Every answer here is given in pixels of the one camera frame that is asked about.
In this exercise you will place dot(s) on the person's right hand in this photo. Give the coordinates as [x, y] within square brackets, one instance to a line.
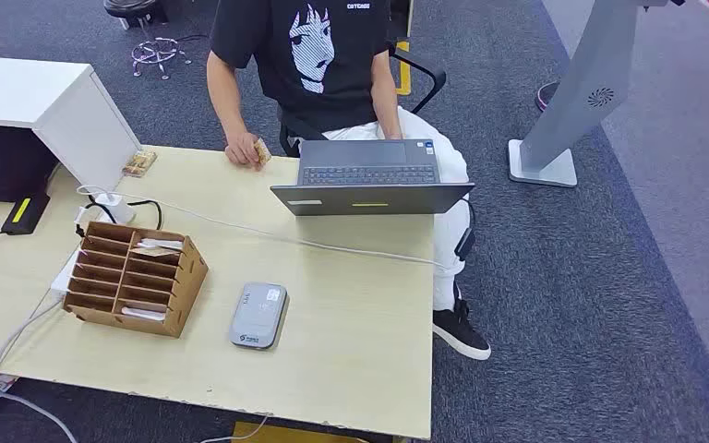
[241, 150]

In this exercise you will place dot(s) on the tan room key card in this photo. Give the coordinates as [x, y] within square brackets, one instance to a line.
[152, 251]

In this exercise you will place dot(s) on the wooden card organizer box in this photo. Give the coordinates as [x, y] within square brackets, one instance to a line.
[189, 275]

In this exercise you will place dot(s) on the person's left forearm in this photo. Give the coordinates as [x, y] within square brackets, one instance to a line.
[385, 98]

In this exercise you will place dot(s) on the person's right forearm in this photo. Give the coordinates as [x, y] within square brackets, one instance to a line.
[223, 98]

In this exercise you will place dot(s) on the person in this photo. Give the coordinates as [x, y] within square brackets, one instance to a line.
[330, 98]

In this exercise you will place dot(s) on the white card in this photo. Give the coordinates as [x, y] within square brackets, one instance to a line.
[162, 244]
[143, 313]

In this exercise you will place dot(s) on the grey card reader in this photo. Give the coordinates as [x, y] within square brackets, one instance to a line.
[258, 315]

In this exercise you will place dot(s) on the chrome stool base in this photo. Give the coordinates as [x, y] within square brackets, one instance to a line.
[146, 52]

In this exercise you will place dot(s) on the grey laptop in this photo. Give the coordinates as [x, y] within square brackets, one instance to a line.
[370, 198]

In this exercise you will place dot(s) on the white power strip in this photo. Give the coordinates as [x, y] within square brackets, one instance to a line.
[116, 208]

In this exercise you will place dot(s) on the black stool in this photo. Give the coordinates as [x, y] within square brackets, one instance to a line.
[128, 7]

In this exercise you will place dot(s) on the black office chair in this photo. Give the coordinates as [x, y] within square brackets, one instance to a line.
[431, 72]

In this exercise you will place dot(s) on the black adapter with yellow label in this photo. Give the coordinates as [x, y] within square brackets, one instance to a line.
[33, 214]

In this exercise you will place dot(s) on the white cabinet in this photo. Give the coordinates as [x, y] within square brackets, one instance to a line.
[24, 92]

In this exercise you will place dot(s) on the black hanging power adapter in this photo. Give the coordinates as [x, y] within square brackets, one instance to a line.
[464, 243]

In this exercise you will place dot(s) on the yellow box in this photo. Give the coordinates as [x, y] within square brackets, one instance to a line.
[281, 435]

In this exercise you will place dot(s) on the black round base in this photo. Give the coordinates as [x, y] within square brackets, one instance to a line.
[545, 96]

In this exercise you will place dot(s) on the grey kiosk stand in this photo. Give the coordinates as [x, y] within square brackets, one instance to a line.
[587, 79]

